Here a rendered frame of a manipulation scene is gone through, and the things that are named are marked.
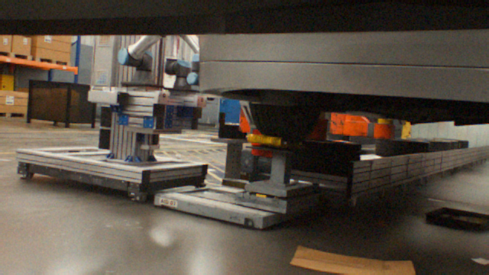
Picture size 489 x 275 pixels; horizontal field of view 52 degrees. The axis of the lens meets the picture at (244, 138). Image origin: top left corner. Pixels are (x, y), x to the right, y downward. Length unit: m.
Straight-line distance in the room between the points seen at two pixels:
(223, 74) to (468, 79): 1.07
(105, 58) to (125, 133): 0.60
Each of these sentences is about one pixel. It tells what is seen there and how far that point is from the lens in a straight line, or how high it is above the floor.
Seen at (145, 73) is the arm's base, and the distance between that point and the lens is 3.67.
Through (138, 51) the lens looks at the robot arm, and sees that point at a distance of 3.53.
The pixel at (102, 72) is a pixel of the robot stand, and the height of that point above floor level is 0.88.
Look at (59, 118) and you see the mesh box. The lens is 11.59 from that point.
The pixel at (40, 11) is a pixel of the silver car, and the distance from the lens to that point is 1.02.
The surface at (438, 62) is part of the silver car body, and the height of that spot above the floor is 0.92.
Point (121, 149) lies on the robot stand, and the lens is 4.00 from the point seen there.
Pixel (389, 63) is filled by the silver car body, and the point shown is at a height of 0.91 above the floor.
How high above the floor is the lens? 0.68
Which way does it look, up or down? 3 degrees down
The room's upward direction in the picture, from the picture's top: 5 degrees clockwise
